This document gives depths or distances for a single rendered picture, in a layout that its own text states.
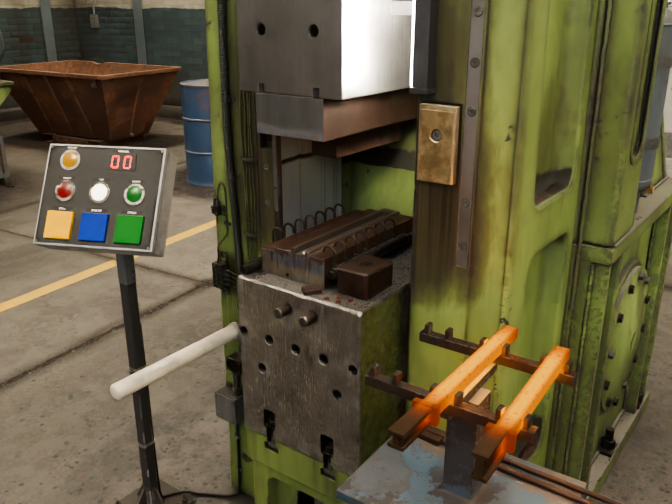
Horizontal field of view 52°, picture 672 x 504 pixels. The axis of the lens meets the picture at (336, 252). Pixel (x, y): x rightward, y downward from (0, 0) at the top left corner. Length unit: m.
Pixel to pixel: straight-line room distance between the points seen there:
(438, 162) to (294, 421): 0.75
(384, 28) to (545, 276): 0.79
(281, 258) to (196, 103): 4.53
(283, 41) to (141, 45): 8.85
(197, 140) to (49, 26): 5.18
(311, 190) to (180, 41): 8.01
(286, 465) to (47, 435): 1.27
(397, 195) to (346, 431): 0.72
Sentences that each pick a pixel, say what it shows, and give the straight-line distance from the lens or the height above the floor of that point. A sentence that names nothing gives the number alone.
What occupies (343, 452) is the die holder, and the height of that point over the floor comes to 0.53.
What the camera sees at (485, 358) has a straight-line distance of 1.31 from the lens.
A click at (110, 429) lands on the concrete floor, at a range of 2.90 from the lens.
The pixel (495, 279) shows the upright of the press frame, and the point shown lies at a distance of 1.58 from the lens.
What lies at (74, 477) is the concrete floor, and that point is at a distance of 2.69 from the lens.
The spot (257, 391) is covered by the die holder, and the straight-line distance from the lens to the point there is 1.86.
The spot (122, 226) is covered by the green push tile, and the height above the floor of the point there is 1.02.
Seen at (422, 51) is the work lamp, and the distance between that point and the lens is 1.51.
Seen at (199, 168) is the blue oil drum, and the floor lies 0.16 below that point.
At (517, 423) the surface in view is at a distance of 1.14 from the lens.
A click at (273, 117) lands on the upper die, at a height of 1.31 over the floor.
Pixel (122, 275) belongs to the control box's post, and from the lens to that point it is 2.06.
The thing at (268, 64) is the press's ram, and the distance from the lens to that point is 1.63.
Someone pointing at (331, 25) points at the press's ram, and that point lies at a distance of 1.51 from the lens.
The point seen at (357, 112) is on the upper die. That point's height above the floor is 1.32.
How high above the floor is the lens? 1.57
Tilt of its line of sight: 20 degrees down
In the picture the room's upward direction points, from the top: straight up
